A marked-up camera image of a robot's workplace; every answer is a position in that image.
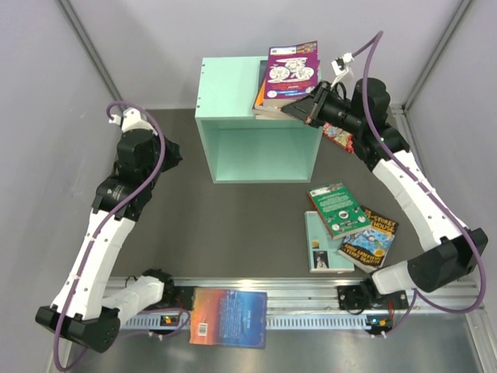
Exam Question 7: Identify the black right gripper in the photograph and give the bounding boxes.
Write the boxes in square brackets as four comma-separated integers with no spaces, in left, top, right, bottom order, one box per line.
[281,81,363,135]

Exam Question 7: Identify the purple paperback book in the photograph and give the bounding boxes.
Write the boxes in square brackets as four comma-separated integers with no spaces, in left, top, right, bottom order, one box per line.
[262,40,320,108]

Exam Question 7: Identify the dark blue paperback book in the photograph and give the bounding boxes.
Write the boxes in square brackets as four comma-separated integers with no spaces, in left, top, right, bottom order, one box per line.
[252,106,308,121]

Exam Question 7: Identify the Roald Dahl Charlie book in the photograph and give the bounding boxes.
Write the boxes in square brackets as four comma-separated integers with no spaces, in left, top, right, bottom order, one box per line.
[252,82,270,112]

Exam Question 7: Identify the red Treehouse paperback book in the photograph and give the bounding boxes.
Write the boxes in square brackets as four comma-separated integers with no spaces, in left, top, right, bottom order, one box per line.
[323,123,353,153]

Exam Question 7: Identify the dark brown Edward Tulane book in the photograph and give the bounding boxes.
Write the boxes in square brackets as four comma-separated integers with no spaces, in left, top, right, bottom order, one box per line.
[258,60,267,87]

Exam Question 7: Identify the green paperback book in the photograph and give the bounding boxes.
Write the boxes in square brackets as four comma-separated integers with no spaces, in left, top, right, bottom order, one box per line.
[308,181,371,239]

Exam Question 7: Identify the light teal thin book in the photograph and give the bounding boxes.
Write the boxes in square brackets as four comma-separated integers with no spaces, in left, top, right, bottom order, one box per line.
[304,211,354,274]

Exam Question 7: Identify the black yellow Storey Treehouse book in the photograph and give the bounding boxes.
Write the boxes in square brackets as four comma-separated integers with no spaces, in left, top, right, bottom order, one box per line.
[338,205,399,273]

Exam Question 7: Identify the Jane Eyre sunset cover book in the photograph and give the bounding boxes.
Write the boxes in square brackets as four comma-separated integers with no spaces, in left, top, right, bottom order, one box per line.
[189,288,268,349]

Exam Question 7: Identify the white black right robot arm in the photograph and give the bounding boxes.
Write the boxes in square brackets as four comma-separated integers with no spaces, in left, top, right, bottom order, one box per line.
[281,75,488,312]

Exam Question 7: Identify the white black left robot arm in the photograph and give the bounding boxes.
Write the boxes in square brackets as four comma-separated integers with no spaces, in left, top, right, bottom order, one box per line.
[35,102,182,353]

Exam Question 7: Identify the mint green wooden cube shelf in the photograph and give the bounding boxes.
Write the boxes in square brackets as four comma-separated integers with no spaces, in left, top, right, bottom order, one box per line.
[195,56,322,183]

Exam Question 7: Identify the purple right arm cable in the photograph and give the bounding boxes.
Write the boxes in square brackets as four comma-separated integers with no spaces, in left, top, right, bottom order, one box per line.
[351,30,488,339]

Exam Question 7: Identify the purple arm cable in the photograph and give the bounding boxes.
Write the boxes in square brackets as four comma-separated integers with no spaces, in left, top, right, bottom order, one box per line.
[351,30,488,339]
[52,101,191,371]

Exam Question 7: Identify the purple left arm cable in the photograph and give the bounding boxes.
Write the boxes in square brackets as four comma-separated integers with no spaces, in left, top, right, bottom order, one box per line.
[52,101,191,371]

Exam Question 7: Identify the aluminium left frame post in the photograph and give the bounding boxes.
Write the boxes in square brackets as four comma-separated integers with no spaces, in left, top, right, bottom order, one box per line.
[55,0,123,101]

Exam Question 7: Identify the aluminium frame post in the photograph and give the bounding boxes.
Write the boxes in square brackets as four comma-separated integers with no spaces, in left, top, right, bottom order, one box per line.
[401,0,474,113]
[55,0,123,101]

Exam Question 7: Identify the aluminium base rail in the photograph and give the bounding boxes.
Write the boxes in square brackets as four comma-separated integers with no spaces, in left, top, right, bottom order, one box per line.
[61,104,486,331]

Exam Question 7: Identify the aluminium right frame post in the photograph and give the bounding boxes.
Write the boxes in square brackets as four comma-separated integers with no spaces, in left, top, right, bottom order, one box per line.
[401,0,474,113]

